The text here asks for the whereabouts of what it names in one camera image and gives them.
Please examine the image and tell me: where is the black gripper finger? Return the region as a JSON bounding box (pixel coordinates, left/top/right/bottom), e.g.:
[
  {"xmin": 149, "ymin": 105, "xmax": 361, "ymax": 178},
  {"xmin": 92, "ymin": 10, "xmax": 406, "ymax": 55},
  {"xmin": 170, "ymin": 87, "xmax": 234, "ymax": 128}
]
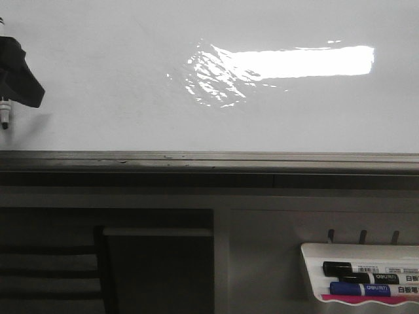
[{"xmin": 1, "ymin": 36, "xmax": 45, "ymax": 108}]

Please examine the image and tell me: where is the white black whiteboard marker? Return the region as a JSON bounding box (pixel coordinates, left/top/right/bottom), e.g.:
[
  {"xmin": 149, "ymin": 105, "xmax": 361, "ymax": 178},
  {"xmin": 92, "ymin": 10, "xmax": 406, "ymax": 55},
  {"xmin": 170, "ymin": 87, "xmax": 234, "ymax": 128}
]
[{"xmin": 0, "ymin": 96, "xmax": 12, "ymax": 130}]

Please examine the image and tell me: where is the white whiteboard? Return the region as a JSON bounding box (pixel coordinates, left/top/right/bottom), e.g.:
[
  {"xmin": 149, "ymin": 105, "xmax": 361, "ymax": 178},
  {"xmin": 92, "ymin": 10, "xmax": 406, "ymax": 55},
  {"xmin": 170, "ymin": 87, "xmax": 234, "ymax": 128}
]
[{"xmin": 1, "ymin": 1, "xmax": 418, "ymax": 153}]

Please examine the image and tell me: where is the upper black whiteboard marker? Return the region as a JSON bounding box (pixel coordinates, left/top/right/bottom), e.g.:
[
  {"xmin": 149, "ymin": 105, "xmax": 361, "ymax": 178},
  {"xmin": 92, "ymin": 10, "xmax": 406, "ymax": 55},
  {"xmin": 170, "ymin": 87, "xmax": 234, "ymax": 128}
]
[{"xmin": 322, "ymin": 261, "xmax": 418, "ymax": 277}]

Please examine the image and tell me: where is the blue whiteboard marker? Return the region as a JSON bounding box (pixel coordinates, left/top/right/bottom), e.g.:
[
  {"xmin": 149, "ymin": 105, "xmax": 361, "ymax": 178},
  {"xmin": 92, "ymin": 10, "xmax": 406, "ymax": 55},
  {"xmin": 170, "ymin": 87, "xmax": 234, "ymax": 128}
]
[{"xmin": 329, "ymin": 282, "xmax": 418, "ymax": 297}]

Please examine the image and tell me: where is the lower black whiteboard marker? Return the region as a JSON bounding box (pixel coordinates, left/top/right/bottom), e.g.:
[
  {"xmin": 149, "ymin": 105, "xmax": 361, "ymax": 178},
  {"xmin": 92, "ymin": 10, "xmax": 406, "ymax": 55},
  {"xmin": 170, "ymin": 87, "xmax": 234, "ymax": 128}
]
[{"xmin": 338, "ymin": 273, "xmax": 418, "ymax": 285}]

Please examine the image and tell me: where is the dark chair backrest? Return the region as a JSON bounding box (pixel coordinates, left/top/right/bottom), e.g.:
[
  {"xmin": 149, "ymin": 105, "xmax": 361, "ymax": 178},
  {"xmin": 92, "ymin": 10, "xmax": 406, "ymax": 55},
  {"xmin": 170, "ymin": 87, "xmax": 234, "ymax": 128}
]
[{"xmin": 1, "ymin": 225, "xmax": 120, "ymax": 313}]

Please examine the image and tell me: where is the grey aluminium marker ledge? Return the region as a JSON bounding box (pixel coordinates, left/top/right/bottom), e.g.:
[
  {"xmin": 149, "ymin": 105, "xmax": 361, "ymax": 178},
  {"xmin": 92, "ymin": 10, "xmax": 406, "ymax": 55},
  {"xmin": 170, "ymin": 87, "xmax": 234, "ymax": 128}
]
[{"xmin": 1, "ymin": 150, "xmax": 418, "ymax": 175}]

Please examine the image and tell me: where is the white plastic marker tray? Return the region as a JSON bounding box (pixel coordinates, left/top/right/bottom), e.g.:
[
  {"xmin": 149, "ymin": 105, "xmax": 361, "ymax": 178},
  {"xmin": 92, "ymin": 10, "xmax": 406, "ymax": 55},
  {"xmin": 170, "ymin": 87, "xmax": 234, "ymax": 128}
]
[{"xmin": 301, "ymin": 243, "xmax": 418, "ymax": 313}]

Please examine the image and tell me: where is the pink strip in tray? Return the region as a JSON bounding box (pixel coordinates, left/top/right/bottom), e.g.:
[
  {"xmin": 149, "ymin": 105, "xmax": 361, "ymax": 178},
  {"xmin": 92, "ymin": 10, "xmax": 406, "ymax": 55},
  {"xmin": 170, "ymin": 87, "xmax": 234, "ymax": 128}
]
[{"xmin": 321, "ymin": 294, "xmax": 418, "ymax": 305}]

